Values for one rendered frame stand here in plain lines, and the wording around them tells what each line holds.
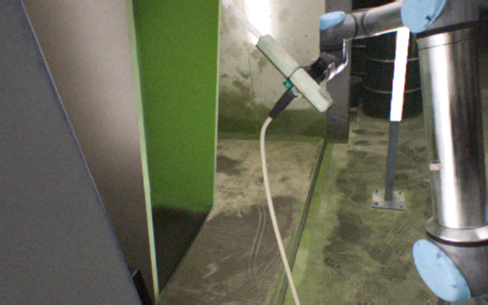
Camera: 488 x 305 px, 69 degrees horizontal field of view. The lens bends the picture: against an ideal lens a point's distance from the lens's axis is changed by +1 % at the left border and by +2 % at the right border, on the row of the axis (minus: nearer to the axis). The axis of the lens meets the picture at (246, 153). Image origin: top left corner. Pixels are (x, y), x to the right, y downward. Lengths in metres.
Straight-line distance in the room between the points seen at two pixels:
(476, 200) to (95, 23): 0.93
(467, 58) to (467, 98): 0.08
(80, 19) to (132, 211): 0.55
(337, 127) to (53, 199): 3.01
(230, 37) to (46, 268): 2.95
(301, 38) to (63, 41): 2.25
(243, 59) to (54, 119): 2.93
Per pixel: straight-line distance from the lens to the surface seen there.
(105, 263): 0.32
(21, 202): 0.25
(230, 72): 3.23
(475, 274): 0.96
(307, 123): 3.21
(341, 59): 1.40
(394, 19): 1.23
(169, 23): 1.50
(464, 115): 0.87
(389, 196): 2.53
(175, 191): 1.86
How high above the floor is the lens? 1.52
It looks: 28 degrees down
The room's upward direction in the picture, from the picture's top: 8 degrees counter-clockwise
